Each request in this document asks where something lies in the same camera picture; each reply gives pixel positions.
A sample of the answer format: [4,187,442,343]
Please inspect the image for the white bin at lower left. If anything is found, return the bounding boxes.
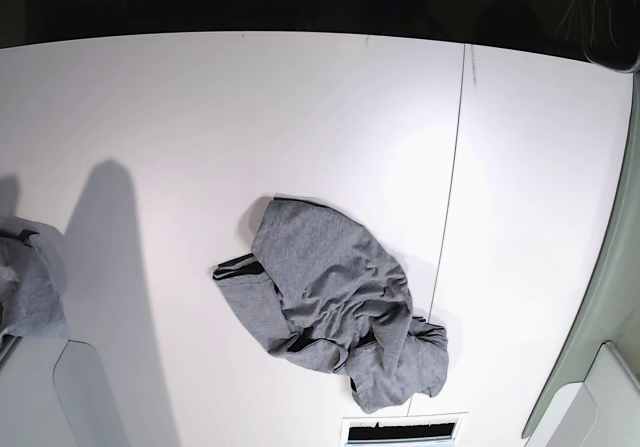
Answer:
[1,337,130,446]

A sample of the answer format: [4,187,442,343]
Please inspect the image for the white cables in background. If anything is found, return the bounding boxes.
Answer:
[514,0,631,53]

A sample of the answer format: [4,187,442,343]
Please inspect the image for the white bin at lower right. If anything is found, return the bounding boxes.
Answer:
[526,342,639,447]

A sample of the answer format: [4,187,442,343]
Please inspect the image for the grey t-shirt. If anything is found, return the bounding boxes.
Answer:
[212,197,449,414]

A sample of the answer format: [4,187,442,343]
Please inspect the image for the white cable grommet slot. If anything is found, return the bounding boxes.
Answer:
[340,413,467,447]

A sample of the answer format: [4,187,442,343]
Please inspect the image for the grey cloth pile at left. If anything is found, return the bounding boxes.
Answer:
[1,216,68,338]

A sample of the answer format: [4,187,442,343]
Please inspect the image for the white bin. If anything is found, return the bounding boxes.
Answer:
[1,337,130,446]
[526,342,639,447]

